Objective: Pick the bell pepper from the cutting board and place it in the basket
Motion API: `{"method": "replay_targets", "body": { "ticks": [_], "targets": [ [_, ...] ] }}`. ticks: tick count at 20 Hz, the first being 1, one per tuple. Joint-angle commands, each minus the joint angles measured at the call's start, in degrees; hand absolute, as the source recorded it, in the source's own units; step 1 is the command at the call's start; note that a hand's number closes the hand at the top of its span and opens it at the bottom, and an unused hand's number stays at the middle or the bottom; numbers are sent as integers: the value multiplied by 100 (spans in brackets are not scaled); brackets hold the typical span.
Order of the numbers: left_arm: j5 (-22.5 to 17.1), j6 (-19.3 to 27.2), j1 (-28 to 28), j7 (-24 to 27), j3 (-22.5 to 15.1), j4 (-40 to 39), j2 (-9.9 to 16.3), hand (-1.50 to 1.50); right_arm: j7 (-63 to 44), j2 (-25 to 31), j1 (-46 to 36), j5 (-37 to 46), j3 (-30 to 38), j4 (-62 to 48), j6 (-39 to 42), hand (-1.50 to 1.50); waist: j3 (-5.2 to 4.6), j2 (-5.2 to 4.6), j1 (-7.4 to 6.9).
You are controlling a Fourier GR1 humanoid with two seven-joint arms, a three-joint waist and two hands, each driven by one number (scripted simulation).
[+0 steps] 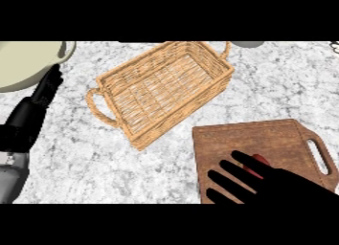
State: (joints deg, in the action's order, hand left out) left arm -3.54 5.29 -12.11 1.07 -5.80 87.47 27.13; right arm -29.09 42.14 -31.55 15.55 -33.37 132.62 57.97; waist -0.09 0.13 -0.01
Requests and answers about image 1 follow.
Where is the red bell pepper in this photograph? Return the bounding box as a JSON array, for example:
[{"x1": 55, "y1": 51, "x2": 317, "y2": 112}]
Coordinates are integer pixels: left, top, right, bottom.
[{"x1": 242, "y1": 153, "x2": 272, "y2": 180}]

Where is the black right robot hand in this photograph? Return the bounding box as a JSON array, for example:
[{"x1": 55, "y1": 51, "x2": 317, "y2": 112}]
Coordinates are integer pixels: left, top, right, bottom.
[{"x1": 205, "y1": 149, "x2": 339, "y2": 205}]

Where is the wicker basket with handles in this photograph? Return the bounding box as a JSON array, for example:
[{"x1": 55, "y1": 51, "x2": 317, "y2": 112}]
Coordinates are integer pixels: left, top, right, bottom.
[{"x1": 84, "y1": 41, "x2": 236, "y2": 152}]

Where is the grey round object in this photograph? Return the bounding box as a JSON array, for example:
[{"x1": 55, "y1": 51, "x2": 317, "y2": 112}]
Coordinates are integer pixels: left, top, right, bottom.
[{"x1": 230, "y1": 41, "x2": 266, "y2": 49}]

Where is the brown wooden cutting board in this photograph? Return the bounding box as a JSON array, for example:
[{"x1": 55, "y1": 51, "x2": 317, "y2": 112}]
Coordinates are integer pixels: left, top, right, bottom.
[{"x1": 191, "y1": 119, "x2": 339, "y2": 205}]

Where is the cream pot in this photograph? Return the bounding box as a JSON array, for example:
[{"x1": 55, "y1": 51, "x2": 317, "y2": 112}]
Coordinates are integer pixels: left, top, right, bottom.
[{"x1": 0, "y1": 41, "x2": 78, "y2": 94}]

